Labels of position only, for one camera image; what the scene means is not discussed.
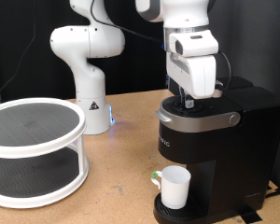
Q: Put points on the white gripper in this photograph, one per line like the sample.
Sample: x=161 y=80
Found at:
x=196 y=68

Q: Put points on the white mug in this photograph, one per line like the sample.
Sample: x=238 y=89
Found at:
x=175 y=186

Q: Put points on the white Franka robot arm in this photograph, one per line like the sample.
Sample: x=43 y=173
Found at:
x=87 y=77

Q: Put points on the black Keurig coffee machine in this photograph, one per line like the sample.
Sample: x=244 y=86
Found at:
x=233 y=155

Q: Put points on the dark grey partition panel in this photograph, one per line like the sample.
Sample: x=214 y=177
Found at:
x=264 y=37

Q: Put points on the black tape strip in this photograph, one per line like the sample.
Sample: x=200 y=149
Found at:
x=250 y=215

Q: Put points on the white two-tier turntable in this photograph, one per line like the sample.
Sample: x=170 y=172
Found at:
x=37 y=148

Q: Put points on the black grip liner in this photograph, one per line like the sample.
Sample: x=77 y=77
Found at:
x=31 y=124
x=31 y=174

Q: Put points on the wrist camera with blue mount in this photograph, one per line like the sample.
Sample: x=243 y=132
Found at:
x=218 y=88

